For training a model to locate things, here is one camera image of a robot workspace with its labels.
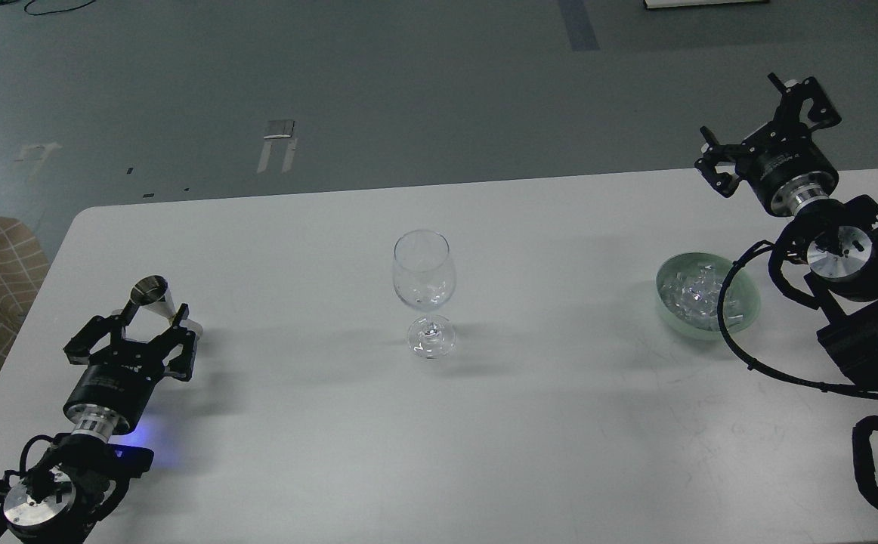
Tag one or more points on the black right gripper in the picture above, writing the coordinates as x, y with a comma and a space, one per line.
777, 160

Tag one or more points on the steel cocktail jigger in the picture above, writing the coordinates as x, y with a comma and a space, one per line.
152, 294

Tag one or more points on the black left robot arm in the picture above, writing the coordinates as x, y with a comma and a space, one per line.
68, 483

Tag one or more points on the green bowl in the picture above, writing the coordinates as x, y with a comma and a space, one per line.
687, 331

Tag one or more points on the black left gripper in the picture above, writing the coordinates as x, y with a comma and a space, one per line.
120, 374

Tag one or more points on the clear wine glass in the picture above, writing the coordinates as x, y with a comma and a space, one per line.
424, 279

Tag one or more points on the clear ice cubes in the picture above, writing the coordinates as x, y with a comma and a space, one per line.
690, 292

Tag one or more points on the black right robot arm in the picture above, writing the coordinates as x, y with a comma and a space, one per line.
826, 256

